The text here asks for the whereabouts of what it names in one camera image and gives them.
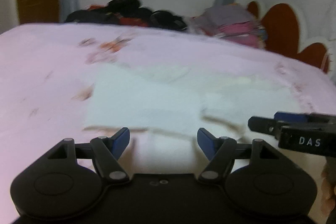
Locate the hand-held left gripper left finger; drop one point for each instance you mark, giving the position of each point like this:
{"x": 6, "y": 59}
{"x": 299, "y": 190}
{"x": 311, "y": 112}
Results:
{"x": 122, "y": 138}

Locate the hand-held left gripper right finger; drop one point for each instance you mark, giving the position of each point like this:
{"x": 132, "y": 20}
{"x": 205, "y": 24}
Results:
{"x": 204, "y": 139}

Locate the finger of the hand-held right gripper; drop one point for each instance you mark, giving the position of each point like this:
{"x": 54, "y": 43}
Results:
{"x": 291, "y": 116}
{"x": 262, "y": 124}

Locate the small white knit garment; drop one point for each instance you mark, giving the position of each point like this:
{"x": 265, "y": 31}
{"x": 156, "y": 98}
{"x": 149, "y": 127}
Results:
{"x": 147, "y": 98}

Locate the stack of folded clothes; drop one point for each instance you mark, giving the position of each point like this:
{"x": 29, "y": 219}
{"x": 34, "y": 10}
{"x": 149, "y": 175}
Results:
{"x": 231, "y": 23}

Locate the pile of dark clothes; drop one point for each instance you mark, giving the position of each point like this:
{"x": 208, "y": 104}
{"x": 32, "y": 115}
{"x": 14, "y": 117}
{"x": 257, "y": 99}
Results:
{"x": 110, "y": 12}

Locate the person's right hand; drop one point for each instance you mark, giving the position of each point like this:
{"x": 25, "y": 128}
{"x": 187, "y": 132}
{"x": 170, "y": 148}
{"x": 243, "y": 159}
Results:
{"x": 330, "y": 187}

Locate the red flower-shaped headboard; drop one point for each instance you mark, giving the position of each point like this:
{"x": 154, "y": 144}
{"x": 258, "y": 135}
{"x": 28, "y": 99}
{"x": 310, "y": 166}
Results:
{"x": 282, "y": 29}

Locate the pink floral bed sheet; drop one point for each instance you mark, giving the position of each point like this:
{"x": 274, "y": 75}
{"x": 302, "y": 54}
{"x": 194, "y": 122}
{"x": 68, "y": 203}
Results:
{"x": 44, "y": 77}

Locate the red-orange garment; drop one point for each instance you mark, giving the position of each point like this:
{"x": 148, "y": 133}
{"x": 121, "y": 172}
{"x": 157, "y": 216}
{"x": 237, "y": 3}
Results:
{"x": 131, "y": 21}

